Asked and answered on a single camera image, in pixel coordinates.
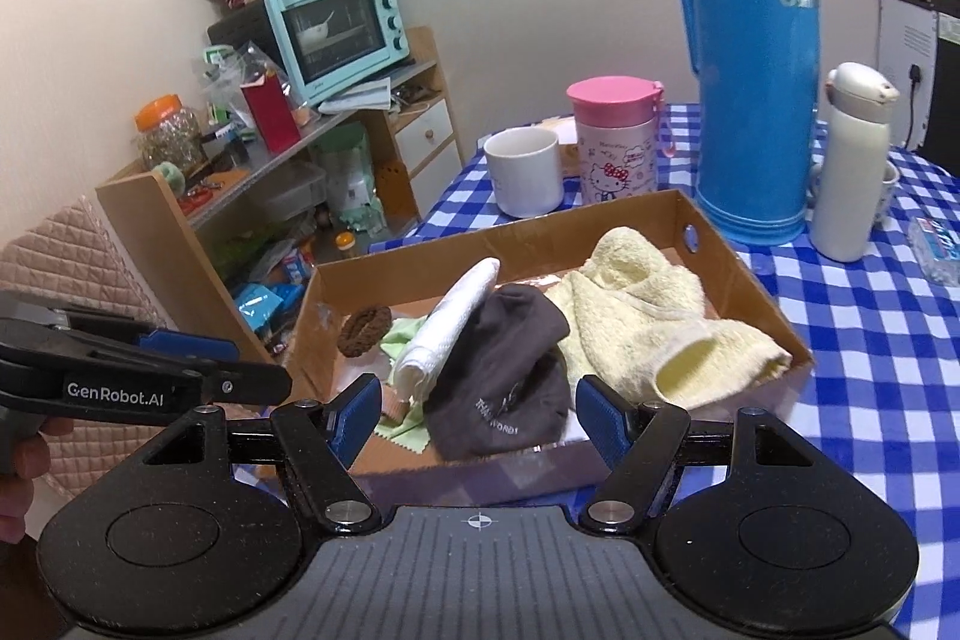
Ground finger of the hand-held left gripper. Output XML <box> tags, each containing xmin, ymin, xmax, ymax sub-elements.
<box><xmin>45</xmin><ymin>323</ymin><xmax>242</xmax><ymax>372</ymax></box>
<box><xmin>176</xmin><ymin>359</ymin><xmax>295</xmax><ymax>405</ymax></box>

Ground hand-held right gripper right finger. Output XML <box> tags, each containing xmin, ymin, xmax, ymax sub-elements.
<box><xmin>576</xmin><ymin>376</ymin><xmax>822</xmax><ymax>536</ymax></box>

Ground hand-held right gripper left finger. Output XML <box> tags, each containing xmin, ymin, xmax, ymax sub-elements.
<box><xmin>139</xmin><ymin>374</ymin><xmax>383</xmax><ymax>532</ymax></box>

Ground light green cloth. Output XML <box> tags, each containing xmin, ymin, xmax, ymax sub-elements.
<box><xmin>373</xmin><ymin>413</ymin><xmax>434</xmax><ymax>455</ymax></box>
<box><xmin>377</xmin><ymin>317</ymin><xmax>430</xmax><ymax>365</ymax></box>

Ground brown cookie-shaped plush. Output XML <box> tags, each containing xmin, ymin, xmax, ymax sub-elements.
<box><xmin>336</xmin><ymin>306</ymin><xmax>392</xmax><ymax>357</ymax></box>

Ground dark grey sock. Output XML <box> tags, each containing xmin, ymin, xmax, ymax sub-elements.
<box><xmin>424</xmin><ymin>282</ymin><xmax>575</xmax><ymax>461</ymax></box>

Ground cream terry towel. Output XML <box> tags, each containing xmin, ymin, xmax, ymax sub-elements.
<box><xmin>544</xmin><ymin>227</ymin><xmax>794</xmax><ymax>414</ymax></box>

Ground white cloth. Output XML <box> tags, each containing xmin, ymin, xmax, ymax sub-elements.
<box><xmin>388</xmin><ymin>256</ymin><xmax>502</xmax><ymax>407</ymax></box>

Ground cardboard box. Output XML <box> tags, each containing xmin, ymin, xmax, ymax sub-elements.
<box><xmin>255</xmin><ymin>188</ymin><xmax>816</xmax><ymax>510</ymax></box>

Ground person's left hand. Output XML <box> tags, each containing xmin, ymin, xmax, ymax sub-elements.
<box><xmin>0</xmin><ymin>418</ymin><xmax>76</xmax><ymax>545</ymax></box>

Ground blue packets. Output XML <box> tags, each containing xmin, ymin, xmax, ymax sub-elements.
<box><xmin>231</xmin><ymin>282</ymin><xmax>305</xmax><ymax>335</ymax></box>

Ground wooden shelf unit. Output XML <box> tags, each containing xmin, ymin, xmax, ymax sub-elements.
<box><xmin>96</xmin><ymin>26</ymin><xmax>462</xmax><ymax>365</ymax></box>

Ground pink quilted chair cover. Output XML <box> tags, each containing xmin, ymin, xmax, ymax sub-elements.
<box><xmin>0</xmin><ymin>194</ymin><xmax>265</xmax><ymax>513</ymax></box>

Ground clear plastic storage box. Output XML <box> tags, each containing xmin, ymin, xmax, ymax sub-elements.
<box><xmin>259</xmin><ymin>164</ymin><xmax>328</xmax><ymax>223</ymax></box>

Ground orange-lid glass jar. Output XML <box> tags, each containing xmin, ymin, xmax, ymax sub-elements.
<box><xmin>135</xmin><ymin>95</ymin><xmax>205</xmax><ymax>172</ymax></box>

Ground green white container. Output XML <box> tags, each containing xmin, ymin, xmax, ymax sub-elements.
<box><xmin>315</xmin><ymin>122</ymin><xmax>376</xmax><ymax>221</ymax></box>

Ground red box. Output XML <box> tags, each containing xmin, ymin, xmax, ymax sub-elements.
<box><xmin>240</xmin><ymin>74</ymin><xmax>302</xmax><ymax>155</ymax></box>

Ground white mug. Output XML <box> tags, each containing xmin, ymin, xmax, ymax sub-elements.
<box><xmin>482</xmin><ymin>126</ymin><xmax>563</xmax><ymax>219</ymax></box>

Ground pink cartoon cup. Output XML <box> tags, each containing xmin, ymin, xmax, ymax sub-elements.
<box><xmin>566</xmin><ymin>76</ymin><xmax>668</xmax><ymax>202</ymax></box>

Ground white drawer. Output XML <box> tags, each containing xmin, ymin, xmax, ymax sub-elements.
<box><xmin>394</xmin><ymin>101</ymin><xmax>458</xmax><ymax>172</ymax></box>

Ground blue white checked tablecloth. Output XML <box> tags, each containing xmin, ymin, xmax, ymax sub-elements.
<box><xmin>367</xmin><ymin>100</ymin><xmax>960</xmax><ymax>640</ymax></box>

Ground stack of booklets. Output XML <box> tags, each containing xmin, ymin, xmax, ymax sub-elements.
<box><xmin>319</xmin><ymin>77</ymin><xmax>395</xmax><ymax>115</ymax></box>

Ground mint toaster oven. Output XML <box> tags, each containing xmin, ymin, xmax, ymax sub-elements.
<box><xmin>262</xmin><ymin>0</ymin><xmax>413</xmax><ymax>107</ymax></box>

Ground white insulated bottle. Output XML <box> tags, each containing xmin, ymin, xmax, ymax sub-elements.
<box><xmin>808</xmin><ymin>61</ymin><xmax>901</xmax><ymax>262</ymax></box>

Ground blue thermos flask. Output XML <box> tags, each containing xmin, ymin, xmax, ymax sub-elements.
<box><xmin>675</xmin><ymin>0</ymin><xmax>824</xmax><ymax>247</ymax></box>

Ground small white cup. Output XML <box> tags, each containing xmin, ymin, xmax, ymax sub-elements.
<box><xmin>872</xmin><ymin>160</ymin><xmax>901</xmax><ymax>226</ymax></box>

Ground clear plastic packet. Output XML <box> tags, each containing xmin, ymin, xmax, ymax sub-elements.
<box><xmin>906</xmin><ymin>216</ymin><xmax>960</xmax><ymax>289</ymax></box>

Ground black appliance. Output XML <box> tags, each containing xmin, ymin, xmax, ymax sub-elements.
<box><xmin>877</xmin><ymin>0</ymin><xmax>960</xmax><ymax>151</ymax></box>

